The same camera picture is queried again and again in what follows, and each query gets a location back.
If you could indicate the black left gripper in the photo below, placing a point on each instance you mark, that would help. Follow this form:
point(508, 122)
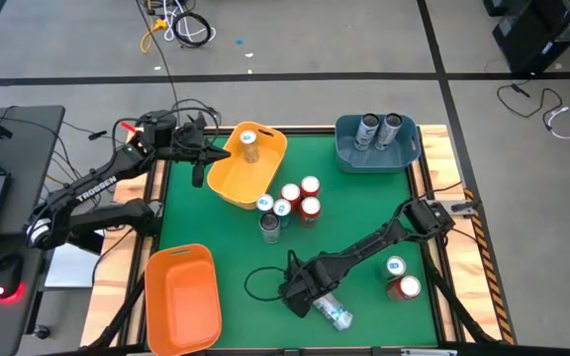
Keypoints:
point(193, 146)

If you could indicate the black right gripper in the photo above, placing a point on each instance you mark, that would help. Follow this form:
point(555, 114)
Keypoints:
point(302, 282)

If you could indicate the yellow plastic bin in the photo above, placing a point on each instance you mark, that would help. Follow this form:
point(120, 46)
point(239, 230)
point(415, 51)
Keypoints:
point(238, 183)

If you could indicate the red soda can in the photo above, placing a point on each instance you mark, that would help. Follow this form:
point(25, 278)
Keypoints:
point(290, 192)
point(310, 205)
point(408, 287)
point(310, 185)

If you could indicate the orange plastic bin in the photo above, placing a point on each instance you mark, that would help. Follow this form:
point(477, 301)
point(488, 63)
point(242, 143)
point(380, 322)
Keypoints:
point(181, 306)

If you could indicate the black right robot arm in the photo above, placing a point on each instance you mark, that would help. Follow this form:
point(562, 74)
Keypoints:
point(364, 244)

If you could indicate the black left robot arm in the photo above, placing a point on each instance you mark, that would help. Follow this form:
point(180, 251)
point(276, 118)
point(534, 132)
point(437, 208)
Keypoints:
point(97, 184)

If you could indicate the red marker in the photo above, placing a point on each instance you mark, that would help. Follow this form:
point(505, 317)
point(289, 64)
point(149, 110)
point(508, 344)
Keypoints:
point(127, 127)

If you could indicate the blue-grey plastic bin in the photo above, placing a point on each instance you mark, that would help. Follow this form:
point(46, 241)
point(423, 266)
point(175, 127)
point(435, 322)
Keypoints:
point(394, 160)

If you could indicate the light wooden table board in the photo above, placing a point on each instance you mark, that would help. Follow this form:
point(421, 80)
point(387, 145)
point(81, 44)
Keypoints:
point(468, 247)

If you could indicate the black desk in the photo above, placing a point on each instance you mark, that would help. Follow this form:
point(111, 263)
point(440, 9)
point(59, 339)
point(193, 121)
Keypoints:
point(32, 143)

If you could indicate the white sheet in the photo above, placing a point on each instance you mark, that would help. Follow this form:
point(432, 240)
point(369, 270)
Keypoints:
point(69, 267)

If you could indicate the yellow black hazard tape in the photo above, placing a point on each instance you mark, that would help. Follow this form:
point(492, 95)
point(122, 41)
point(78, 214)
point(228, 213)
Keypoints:
point(493, 292)

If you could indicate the black computer mouse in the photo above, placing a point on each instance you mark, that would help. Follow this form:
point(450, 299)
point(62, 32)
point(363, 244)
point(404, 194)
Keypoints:
point(9, 269)

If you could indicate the black desk caster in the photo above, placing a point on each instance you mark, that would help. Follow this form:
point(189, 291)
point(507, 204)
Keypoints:
point(41, 331)

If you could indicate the black equipment case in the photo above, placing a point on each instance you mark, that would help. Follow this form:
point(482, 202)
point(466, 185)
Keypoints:
point(537, 34)

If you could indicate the grey metal bracket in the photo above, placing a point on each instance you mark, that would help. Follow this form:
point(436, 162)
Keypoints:
point(463, 206)

